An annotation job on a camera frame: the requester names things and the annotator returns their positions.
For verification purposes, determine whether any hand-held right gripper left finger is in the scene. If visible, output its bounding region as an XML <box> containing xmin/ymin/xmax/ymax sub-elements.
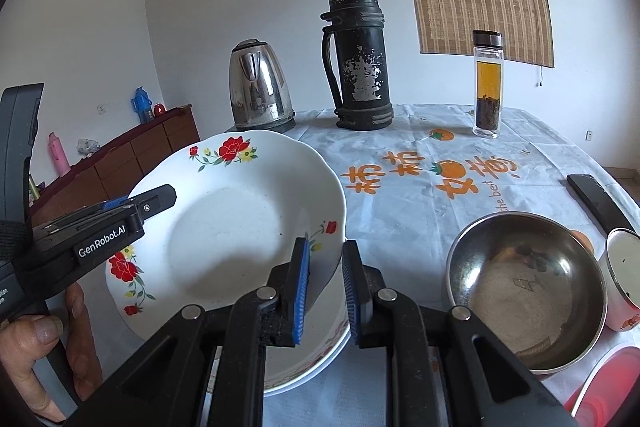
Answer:
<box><xmin>65</xmin><ymin>237</ymin><xmax>313</xmax><ymax>427</ymax></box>

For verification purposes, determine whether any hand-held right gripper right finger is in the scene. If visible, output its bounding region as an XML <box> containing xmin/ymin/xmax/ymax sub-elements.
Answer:
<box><xmin>341</xmin><ymin>239</ymin><xmax>576</xmax><ymax>427</ymax></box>

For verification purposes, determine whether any white plate with red flowers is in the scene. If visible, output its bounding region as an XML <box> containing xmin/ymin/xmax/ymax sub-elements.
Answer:
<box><xmin>105</xmin><ymin>130</ymin><xmax>348</xmax><ymax>348</ymax></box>

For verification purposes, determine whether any white plate with blue pattern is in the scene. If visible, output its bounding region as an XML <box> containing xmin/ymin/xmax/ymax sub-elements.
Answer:
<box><xmin>262</xmin><ymin>324</ymin><xmax>352</xmax><ymax>397</ymax></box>

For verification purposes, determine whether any stainless steel bowl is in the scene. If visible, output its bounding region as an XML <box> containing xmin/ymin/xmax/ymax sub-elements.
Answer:
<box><xmin>446</xmin><ymin>212</ymin><xmax>608</xmax><ymax>375</ymax></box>

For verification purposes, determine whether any white enamel bowl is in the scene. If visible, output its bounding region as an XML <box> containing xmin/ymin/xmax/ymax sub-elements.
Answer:
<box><xmin>605</xmin><ymin>228</ymin><xmax>640</xmax><ymax>333</ymax></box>

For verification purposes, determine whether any red plastic bowl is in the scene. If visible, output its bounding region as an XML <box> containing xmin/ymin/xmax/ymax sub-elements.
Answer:
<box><xmin>562</xmin><ymin>342</ymin><xmax>640</xmax><ymax>427</ymax></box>

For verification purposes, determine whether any person's left hand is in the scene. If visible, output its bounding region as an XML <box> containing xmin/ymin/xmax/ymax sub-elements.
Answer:
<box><xmin>0</xmin><ymin>282</ymin><xmax>103</xmax><ymax>423</ymax></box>

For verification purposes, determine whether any brown wooden sideboard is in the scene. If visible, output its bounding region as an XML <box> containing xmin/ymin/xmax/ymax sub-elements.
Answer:
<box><xmin>27</xmin><ymin>104</ymin><xmax>201</xmax><ymax>212</ymax></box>

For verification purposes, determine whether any pink thermos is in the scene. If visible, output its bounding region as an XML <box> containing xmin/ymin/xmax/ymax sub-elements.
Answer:
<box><xmin>48</xmin><ymin>133</ymin><xmax>71</xmax><ymax>178</ymax></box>

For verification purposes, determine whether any light blue printed tablecloth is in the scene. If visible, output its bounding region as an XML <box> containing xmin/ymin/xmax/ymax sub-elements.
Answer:
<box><xmin>200</xmin><ymin>103</ymin><xmax>640</xmax><ymax>427</ymax></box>

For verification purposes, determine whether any blue thermos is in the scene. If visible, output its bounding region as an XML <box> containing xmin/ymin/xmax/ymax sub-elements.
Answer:
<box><xmin>131</xmin><ymin>87</ymin><xmax>153</xmax><ymax>124</ymax></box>

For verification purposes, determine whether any stainless steel electric kettle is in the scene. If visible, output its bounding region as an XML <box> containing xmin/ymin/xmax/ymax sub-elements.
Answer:
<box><xmin>229</xmin><ymin>39</ymin><xmax>297</xmax><ymax>132</ymax></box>

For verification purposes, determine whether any black worn thermos flask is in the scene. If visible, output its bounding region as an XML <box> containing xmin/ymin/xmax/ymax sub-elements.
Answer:
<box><xmin>320</xmin><ymin>0</ymin><xmax>395</xmax><ymax>131</ymax></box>

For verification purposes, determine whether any glass tea bottle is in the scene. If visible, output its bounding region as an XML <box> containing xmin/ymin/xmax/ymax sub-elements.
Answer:
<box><xmin>472</xmin><ymin>30</ymin><xmax>502</xmax><ymax>138</ymax></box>

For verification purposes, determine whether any black smartphone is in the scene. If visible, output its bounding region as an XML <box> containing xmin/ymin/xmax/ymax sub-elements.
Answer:
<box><xmin>566</xmin><ymin>174</ymin><xmax>637</xmax><ymax>248</ymax></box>

